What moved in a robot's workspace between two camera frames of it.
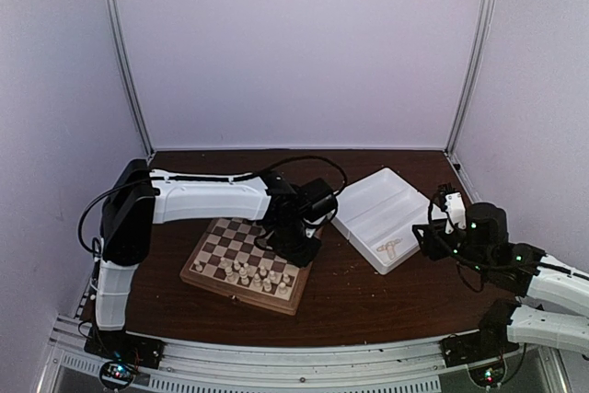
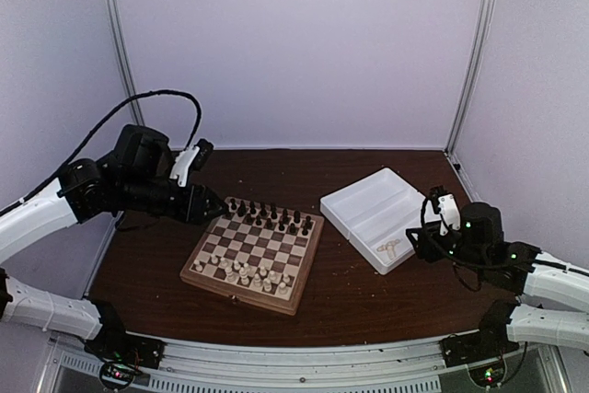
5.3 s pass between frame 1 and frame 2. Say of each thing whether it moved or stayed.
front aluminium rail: stayed
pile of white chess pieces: stayed
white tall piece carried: stayed
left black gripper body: moved
